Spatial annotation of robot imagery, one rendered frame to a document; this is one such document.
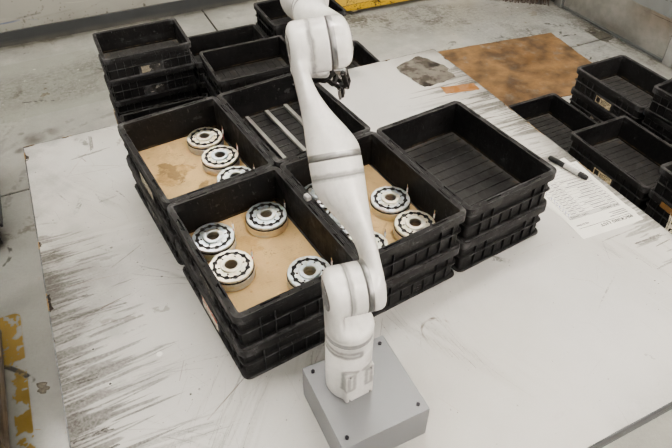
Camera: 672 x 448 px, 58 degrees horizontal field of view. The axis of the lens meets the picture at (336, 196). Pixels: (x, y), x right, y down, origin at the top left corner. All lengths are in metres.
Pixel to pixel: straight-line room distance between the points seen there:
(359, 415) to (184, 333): 0.49
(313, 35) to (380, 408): 0.72
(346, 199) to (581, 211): 1.03
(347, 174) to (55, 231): 1.08
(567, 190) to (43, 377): 1.88
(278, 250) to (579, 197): 0.94
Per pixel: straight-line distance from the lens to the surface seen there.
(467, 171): 1.75
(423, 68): 2.47
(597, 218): 1.90
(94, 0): 4.65
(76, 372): 1.53
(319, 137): 1.01
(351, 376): 1.19
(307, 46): 1.02
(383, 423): 1.25
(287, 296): 1.25
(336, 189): 1.00
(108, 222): 1.85
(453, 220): 1.43
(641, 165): 2.75
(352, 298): 1.02
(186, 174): 1.74
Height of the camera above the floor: 1.89
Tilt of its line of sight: 41 degrees down
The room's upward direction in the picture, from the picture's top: straight up
